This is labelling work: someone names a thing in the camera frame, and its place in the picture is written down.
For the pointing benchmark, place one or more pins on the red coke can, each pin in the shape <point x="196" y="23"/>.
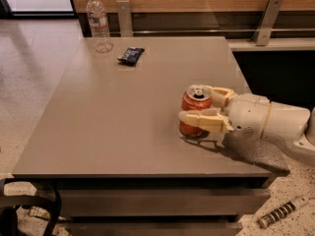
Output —
<point x="195" y="108"/>

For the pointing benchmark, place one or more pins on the right metal bracket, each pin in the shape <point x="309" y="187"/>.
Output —
<point x="267" y="21"/>

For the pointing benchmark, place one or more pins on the horizontal metal rail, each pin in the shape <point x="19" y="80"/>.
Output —
<point x="229" y="33"/>

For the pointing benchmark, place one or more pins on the lower grey drawer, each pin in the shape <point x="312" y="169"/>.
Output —
<point x="155" y="229"/>

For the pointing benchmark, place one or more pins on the blue rxbar blueberry wrapper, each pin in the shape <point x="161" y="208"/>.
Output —
<point x="131" y="56"/>

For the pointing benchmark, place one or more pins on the left metal bracket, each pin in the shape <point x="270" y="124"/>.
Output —
<point x="124" y="18"/>

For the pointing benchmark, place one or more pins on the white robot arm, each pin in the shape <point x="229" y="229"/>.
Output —
<point x="288" y="127"/>

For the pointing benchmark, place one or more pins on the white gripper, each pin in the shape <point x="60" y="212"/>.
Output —
<point x="250" y="114"/>

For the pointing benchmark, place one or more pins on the upper grey drawer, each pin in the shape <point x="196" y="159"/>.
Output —
<point x="167" y="202"/>

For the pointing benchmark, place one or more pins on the grey drawer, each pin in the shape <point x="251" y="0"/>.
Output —
<point x="167" y="202"/>
<point x="155" y="229"/>

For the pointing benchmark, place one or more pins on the clear plastic water bottle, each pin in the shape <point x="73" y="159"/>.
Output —
<point x="99" y="26"/>

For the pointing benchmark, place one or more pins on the metal bracket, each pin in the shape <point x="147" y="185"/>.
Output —
<point x="124" y="18"/>
<point x="267" y="21"/>

